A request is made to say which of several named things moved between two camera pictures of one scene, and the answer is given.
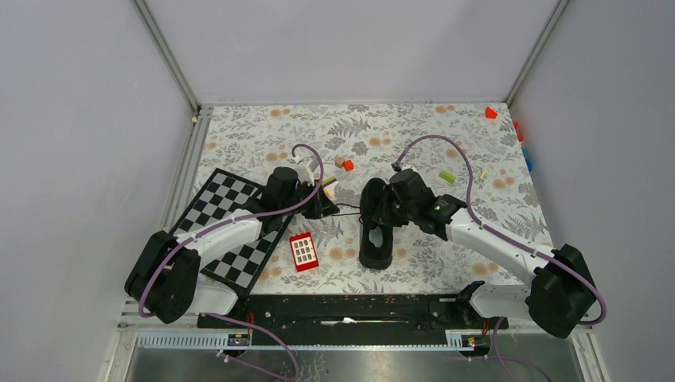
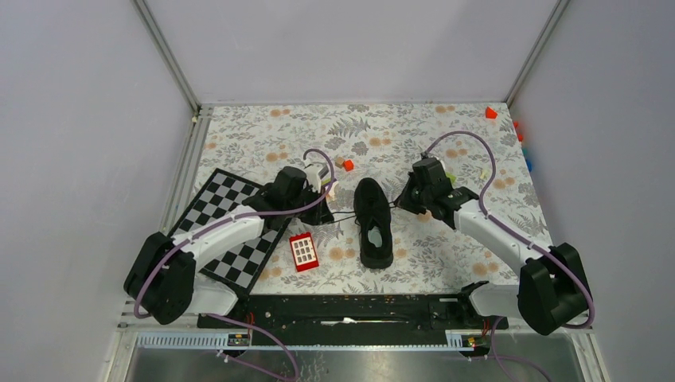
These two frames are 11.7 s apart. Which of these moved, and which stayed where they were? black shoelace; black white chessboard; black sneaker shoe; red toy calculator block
Moved: black shoelace
Stayed: black white chessboard; red toy calculator block; black sneaker shoe
